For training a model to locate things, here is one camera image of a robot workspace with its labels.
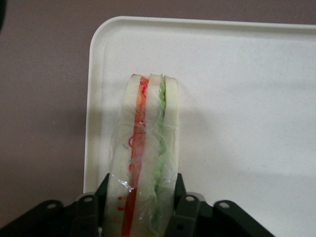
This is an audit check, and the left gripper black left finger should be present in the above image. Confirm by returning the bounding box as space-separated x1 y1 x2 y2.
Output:
0 172 111 237

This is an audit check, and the plastic-wrapped triangle sandwich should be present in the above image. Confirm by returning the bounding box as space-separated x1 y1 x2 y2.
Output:
101 73 180 237

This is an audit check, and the pale rectangular serving tray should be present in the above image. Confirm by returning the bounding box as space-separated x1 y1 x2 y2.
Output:
82 15 316 237

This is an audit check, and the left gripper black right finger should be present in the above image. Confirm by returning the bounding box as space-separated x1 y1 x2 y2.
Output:
164 172 273 237

